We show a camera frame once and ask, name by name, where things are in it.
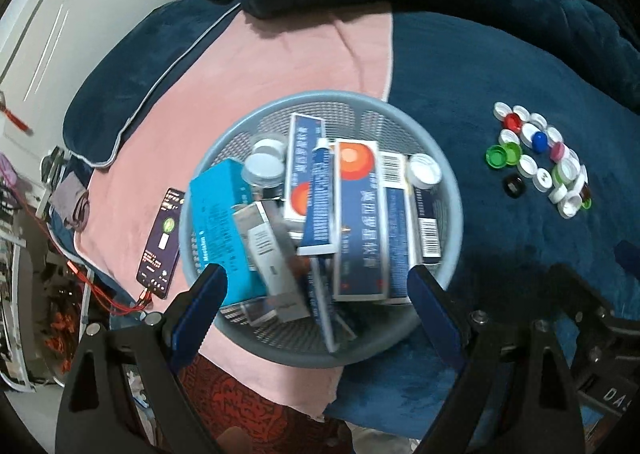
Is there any white ribbed lid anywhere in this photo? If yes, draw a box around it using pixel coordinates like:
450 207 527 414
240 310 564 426
407 154 442 191

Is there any large white lid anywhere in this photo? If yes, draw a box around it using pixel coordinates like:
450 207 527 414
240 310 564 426
241 154 285 188

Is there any smartphone purple screen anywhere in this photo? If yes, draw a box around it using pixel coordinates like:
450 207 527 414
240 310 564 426
136 188 184 299

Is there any blue mesh basket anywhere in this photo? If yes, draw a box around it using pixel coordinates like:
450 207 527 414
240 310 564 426
179 91 463 368

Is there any black cap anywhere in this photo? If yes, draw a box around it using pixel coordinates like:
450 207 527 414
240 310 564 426
502 174 526 199

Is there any silver grey box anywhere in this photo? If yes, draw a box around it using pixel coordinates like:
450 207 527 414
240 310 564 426
233 199 310 323

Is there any blue orange medicine box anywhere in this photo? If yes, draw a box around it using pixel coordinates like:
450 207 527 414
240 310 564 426
333 139 390 302

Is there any blue cap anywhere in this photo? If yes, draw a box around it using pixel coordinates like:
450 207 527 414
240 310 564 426
532 131 549 154

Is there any green flip cap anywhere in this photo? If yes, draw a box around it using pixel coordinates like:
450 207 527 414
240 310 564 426
485 142 522 170

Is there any cyan box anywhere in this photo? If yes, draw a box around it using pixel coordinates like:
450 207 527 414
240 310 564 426
189 159 267 305

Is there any red cap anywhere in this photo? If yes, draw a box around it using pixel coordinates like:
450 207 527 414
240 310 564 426
502 112 523 134

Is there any dark blue pillow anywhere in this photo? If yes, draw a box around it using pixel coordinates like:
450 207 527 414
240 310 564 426
63 0 241 169

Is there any pink bed sheet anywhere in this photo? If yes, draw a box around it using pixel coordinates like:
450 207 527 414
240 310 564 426
72 7 396 423

